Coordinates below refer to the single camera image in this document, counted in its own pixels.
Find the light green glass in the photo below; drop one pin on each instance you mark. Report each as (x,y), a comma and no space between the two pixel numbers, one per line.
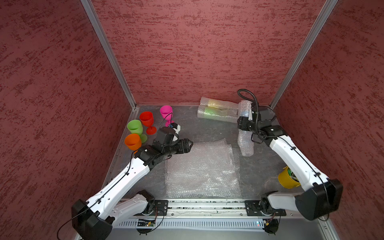
(229,116)

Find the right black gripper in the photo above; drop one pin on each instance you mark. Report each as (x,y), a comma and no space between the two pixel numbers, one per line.
(242,123)

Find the orange glass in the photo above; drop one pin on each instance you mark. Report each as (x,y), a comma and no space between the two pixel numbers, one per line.
(133,142)

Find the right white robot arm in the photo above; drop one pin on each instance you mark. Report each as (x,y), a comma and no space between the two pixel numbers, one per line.
(321,195)

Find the yellow glass in bubble wrap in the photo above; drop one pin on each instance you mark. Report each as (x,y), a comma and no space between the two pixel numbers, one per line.
(218,104)

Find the yellow cup with pens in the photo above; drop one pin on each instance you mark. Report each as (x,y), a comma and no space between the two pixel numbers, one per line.
(286,180)

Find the pink glass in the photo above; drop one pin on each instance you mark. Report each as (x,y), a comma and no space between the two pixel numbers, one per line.
(167,115)

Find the aluminium front rail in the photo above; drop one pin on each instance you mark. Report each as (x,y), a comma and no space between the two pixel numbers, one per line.
(215,209)

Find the red wine glass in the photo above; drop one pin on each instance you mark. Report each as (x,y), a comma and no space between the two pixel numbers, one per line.
(147,120)

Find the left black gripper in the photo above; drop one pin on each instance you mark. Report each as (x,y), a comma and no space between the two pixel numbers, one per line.
(181,145)

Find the white perforated cable duct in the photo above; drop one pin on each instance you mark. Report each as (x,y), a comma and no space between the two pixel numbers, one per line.
(195,224)

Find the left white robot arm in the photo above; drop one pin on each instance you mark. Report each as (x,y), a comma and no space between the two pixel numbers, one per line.
(95,218)

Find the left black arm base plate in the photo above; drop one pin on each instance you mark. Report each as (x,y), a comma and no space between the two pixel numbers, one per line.
(157,207)

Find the blue glass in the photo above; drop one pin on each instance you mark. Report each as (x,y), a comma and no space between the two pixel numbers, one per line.
(245,135)

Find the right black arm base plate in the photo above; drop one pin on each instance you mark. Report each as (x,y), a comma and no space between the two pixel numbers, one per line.
(254,209)

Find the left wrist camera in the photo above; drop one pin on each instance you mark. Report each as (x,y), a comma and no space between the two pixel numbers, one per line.
(175,127)

